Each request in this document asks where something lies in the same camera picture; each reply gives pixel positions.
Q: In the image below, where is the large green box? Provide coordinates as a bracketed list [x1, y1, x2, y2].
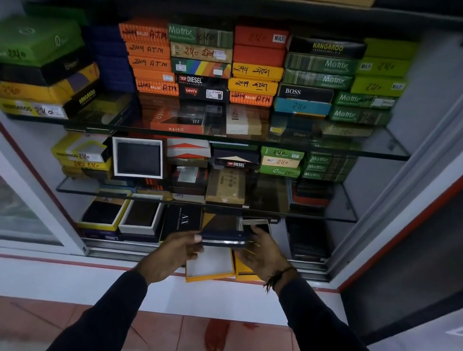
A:
[0, 11, 88, 73]

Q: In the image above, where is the black box yellow print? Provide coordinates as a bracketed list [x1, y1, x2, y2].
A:
[287, 33, 368, 62]

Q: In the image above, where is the brown patterned box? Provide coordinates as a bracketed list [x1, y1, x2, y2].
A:
[204, 166, 249, 207]

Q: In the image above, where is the red edged glass door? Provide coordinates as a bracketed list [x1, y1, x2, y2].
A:
[331, 123, 463, 351]

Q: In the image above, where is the bright green box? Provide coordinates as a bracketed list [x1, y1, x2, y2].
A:
[260, 146, 306, 161]
[259, 164, 301, 179]

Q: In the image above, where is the black box red label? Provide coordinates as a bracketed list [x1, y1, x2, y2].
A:
[177, 84, 230, 105]

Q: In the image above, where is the white framed sliding glass door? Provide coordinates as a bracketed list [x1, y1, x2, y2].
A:
[0, 78, 109, 259]

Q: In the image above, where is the teal box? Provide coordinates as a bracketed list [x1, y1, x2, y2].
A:
[272, 97, 332, 119]

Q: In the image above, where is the short glass shelf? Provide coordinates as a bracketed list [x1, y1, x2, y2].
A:
[55, 150, 363, 227]

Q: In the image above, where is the stack of yellow black boxes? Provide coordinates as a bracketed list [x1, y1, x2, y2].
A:
[48, 129, 116, 182]

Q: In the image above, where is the person's right forearm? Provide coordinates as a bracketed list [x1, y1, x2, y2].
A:
[268, 270, 426, 351]

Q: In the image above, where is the large black box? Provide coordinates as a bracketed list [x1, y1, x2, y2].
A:
[0, 39, 95, 93]

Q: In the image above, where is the person's left forearm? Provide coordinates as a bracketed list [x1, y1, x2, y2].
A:
[42, 260, 150, 351]

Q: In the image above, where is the metal sliding door track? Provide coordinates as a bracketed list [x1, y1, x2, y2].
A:
[80, 235, 333, 284]

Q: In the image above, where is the large yellow box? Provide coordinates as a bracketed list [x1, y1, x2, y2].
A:
[0, 52, 102, 109]

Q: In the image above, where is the white rimmed open box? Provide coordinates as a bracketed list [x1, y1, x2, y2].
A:
[239, 216, 273, 235]

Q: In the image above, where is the pile of black wallets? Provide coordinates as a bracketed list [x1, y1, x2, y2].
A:
[280, 216, 336, 265]

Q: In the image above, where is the white framed box black wallet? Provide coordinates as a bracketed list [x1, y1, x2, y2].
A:
[107, 134, 168, 182]

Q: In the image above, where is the black upright box white print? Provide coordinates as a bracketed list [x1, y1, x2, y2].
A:
[159, 202, 204, 246]

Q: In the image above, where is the tan labelled box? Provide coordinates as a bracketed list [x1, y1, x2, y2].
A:
[260, 155, 301, 170]

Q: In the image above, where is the black box gold triangle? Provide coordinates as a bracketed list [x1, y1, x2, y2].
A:
[211, 148, 262, 171]

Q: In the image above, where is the black box red logo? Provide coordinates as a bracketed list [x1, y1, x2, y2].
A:
[175, 73, 231, 91]

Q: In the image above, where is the yellow striped box base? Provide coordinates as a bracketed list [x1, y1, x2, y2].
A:
[229, 252, 265, 286]

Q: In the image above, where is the cream flat box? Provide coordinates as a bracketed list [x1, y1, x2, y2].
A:
[223, 104, 265, 139]

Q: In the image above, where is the long glass shelf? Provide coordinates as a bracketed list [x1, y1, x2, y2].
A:
[3, 83, 414, 165]

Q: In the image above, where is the yellow and black box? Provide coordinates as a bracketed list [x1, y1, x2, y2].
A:
[0, 71, 102, 125]

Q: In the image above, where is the yellow box lid white inside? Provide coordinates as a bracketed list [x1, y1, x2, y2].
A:
[183, 243, 239, 289]

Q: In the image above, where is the black thread bracelet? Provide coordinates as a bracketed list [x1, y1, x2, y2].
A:
[263, 263, 299, 296]

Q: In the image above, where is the white open box brown wallet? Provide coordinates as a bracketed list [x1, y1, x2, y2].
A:
[117, 191, 167, 239]

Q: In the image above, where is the person's right hand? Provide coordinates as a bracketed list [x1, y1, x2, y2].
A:
[232, 224, 303, 291]

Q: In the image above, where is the yellow open box black wallet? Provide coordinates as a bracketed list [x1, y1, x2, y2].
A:
[76, 185, 133, 235]

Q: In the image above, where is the lime green box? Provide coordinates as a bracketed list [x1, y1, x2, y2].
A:
[355, 54, 412, 81]
[361, 36, 418, 63]
[350, 73, 408, 100]

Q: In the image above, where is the white and orange box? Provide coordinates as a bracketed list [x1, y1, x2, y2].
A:
[164, 135, 213, 163]

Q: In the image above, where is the multicolour striped box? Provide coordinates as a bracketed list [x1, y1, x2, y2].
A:
[169, 56, 232, 80]

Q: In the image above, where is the dark box with window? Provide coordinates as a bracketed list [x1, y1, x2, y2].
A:
[166, 161, 211, 198]

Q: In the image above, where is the red orange flat box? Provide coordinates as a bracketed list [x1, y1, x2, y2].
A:
[149, 105, 207, 137]

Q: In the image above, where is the green striped box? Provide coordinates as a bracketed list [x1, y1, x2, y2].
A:
[282, 68, 354, 92]
[165, 23, 235, 50]
[333, 90, 399, 113]
[329, 104, 393, 128]
[284, 52, 359, 78]

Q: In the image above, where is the stack of small green striped boxes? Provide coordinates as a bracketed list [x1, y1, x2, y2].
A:
[301, 151, 358, 185]

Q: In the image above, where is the stack of blue boxes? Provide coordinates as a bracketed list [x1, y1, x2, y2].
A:
[77, 21, 143, 95]

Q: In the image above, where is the person's left hand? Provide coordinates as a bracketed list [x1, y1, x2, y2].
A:
[134, 223, 208, 291]

